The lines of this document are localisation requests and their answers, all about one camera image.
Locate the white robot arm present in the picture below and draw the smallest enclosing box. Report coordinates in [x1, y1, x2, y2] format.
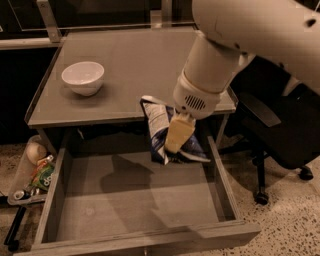
[164, 0, 320, 153]

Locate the white ceramic bowl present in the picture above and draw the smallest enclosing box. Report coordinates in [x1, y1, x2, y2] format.
[61, 61, 105, 96]

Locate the black stand leg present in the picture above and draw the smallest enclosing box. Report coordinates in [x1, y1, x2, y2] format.
[4, 206, 26, 252]

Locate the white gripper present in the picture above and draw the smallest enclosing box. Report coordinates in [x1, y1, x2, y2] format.
[165, 73, 221, 153]

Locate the metal can in bin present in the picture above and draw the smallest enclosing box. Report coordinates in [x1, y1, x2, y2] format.
[13, 190, 30, 200]

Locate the blue chip bag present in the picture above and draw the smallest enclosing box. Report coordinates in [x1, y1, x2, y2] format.
[140, 95, 210, 165]

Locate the beige round object in bin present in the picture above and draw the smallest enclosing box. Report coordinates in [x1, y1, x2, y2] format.
[26, 142, 47, 165]

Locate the grey cabinet with table top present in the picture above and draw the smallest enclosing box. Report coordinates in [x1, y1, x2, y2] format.
[24, 27, 240, 158]

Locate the open grey top drawer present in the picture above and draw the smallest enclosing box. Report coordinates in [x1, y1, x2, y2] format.
[15, 134, 260, 256]

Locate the grey metal railing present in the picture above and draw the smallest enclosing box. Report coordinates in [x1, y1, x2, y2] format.
[0, 0, 193, 50]

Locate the black office chair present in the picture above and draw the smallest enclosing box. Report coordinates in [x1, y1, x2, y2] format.
[219, 56, 320, 205]

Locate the green snack bag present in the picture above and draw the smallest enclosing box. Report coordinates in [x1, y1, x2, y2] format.
[31, 163, 54, 191]

